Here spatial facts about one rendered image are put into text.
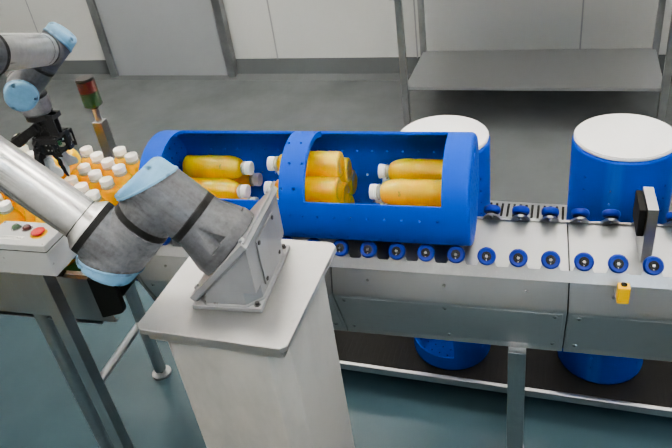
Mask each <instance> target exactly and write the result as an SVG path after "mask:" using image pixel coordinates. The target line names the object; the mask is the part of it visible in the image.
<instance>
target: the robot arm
mask: <svg viewBox="0 0 672 448"><path fill-rule="evenodd" d="M42 30H43V31H42V32H41V33H0V76H1V75H3V74H4V73H5V74H6V76H7V80H6V84H5V86H4V89H3V94H4V100H5V102H6V104H7V105H8V106H9V107H10V108H12V109H14V110H16V111H20V112H22V114H23V115H24V116H25V119H26V121H27V122H29V123H33V124H32V125H31V126H29V127H28V128H27V129H25V130H24V131H23V132H21V133H20V132H19V133H18V134H15V135H14V136H13V137H12V138H11V141H8V140H7V139H5V138H4V137H2V136H1V135H0V192H1V193H2V194H4V195H5V196H7V197H8V198H10V199H11V200H13V201H14V202H16V203H17V204H18V205H20V206H21V207H23V208H24V209H26V210H27V211H29V212H30V213H32V214H33V215H35V216H36V217H38V218H39V219H41V220H42V221H43V222H45V223H46V224H48V225H49V226H51V227H52V228H54V229H55V230H57V231H58V232H60V233H61V234H63V235H64V236H66V237H67V239H68V244H69V249H70V250H71V251H73V252H74V253H76V254H77V255H76V265H77V267H78V268H79V269H81V272H82V273H83V274H85V275H86V276H87V277H89V278H90V279H92V280H94V281H96V282H98V283H101V284H104V285H108V286H125V285H127V284H129V283H131V282H132V281H133V280H134V279H135V278H136V277H137V276H138V274H139V273H141V272H142V271H143V270H144V269H145V266H146V265H147V264H148V262H149V261H150V260H151V259H152V257H153V256H154V255H155V253H156V252H157V251H158V250H159V248H160V247H161V246H162V245H163V243H164V242H165V241H166V240H167V238H168V237H170V238H171V239H173V240H174V241H176V242H177V243H178V244H180V245H181V246H182V247H183V248H184V250H185V251H186V252H187V254H188V255H189V256H190V258H191V259H192V261H193V262H194V263H195V265H196V266H197V267H198V269H199V270H200V271H202V272H203V273H205V274H206V275H207V276H209V275H211V274H212V273H213V272H214V271H215V270H216V269H217V268H218V267H219V266H220V265H221V264H222V263H223V262H224V260H225V259H226V258H227V257H228V256H229V254H230V253H231V252H232V250H233V249H234V248H235V246H236V245H237V244H238V240H239V239H240V238H241V237H243V235H244V234H245V232H246V231H247V229H248V227H249V226H250V224H251V222H252V220H253V218H254V213H252V212H251V211H249V210H248V209H247V208H245V207H242V206H239V205H236V204H234V203H231V202H228V201H225V200H222V199H219V198H217V197H216V196H215V195H213V194H212V193H211V192H209V191H208V190H207V189H205V188H204V187H203V186H201V185H200V184H199V183H197V182H196V181H195V180H193V179H192V178H191V177H189V176H188V175H187V174H185V173H184V172H183V171H181V170H180V169H179V168H178V166H176V165H175V166H174V165H173V164H171V163H170V162H168V161H167V160H166V159H164V158H162V157H153V158H152V159H150V160H149V161H148V162H147V163H146V164H145V165H144V166H143V167H142V168H141V169H140V170H139V171H138V172H137V173H136V174H135V175H134V176H133V177H132V178H131V179H130V180H129V181H128V182H127V183H126V184H125V185H124V186H123V187H122V188H121V189H120V190H119V191H118V192H117V193H116V194H115V195H114V197H115V198H116V200H117V201H118V204H117V205H116V206H114V205H113V204H112V203H110V202H109V201H102V202H95V201H94V200H92V199H91V198H89V197H88V196H86V195H85V194H84V193H82V192H81V191H79V190H78V189H77V188H75V187H74V186H72V185H71V184H69V183H68V182H67V181H65V180H64V179H62V178H61V177H62V176H64V173H65V174H66V175H67V176H70V167H69V166H70V165H73V164H77V163H78V162H79V161H78V159H77V158H76V157H74V156H72V155H69V154H68V153H67V150H72V149H73V148H74V147H75V146H74V145H77V141H76V139H75V136H74V134H73V131H72V128H71V127H61V124H60V122H59V119H58V117H59V116H60V115H61V113H60V110H53V108H52V103H51V101H50V98H49V96H48V93H47V91H46V88H45V87H46V86H47V85H48V83H49V82H50V80H51V79H52V78H53V76H54V75H55V73H56V72H57V70H58V69H59V68H60V66H61V65H62V63H63V62H64V61H65V59H66V58H67V56H68V55H69V54H70V53H71V52H72V49H73V48H74V46H75V45H76V43H77V39H76V37H75V36H74V35H73V33H71V32H70V31H69V30H68V29H66V28H65V27H63V26H62V25H60V24H58V23H55V22H49V23H48V24H47V26H46V27H45V28H43V29H42ZM70 133H72V136H73V139H74V141H73V140H72V138H71V135H70ZM32 137H33V138H32ZM31 138H32V140H33V141H32V145H33V152H34V158H32V157H31V156H29V155H28V154H27V153H25V152H24V151H22V150H21V149H20V148H21V147H22V146H25V144H26V143H27V142H28V140H29V139H31ZM47 155H53V157H54V158H55V159H57V161H58V165H59V166H60V167H61V168H59V167H57V166H56V165H55V162H54V159H53V158H52V157H47V158H46V156H47Z"/></svg>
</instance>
